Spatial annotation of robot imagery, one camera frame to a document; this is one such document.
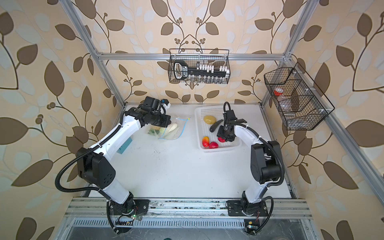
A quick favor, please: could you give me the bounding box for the red apple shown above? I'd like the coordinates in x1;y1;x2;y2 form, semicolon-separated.
218;137;226;143
209;142;219;149

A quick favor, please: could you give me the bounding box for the yellow potato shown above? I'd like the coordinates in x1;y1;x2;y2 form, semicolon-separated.
203;115;217;125
150;126;161;131

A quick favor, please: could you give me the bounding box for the green leafy vegetable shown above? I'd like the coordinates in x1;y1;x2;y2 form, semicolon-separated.
148;129;160;137

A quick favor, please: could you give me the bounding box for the white green cucumber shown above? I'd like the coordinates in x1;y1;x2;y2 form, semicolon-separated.
160;123;178;136

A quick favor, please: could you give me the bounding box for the clear zip top bag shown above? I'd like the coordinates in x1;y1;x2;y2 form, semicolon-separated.
147;118;190;141

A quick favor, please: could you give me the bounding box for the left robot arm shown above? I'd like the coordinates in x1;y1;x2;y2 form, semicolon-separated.
55;97;171;205

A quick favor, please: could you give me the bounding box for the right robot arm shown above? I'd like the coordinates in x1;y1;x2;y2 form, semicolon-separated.
217;102;285;211

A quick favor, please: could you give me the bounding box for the white plastic basket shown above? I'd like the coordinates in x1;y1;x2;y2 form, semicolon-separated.
194;106;242;153

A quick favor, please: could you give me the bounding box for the red yellow mango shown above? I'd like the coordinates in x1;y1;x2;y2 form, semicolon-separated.
202;136;210;148

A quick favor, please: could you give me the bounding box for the black tool in basket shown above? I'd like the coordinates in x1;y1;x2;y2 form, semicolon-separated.
171;60;231;80

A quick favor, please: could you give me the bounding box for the teal block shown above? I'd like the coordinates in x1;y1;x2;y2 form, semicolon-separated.
117;137;133;155

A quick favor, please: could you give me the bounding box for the red white item in basket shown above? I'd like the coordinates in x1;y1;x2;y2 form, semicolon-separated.
274;88;284;97

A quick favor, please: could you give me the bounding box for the back wire basket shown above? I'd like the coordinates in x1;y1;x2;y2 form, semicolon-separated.
168;48;231;85

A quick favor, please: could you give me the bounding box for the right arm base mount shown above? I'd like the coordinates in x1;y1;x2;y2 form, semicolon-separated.
226;199;269;218

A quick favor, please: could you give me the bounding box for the side wire basket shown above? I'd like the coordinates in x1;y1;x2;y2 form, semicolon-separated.
264;63;335;131

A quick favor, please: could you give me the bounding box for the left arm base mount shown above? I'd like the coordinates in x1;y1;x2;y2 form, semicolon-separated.
107;199;150;216

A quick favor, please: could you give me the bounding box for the aluminium front rail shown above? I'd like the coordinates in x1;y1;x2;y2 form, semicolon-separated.
64;197;313;220

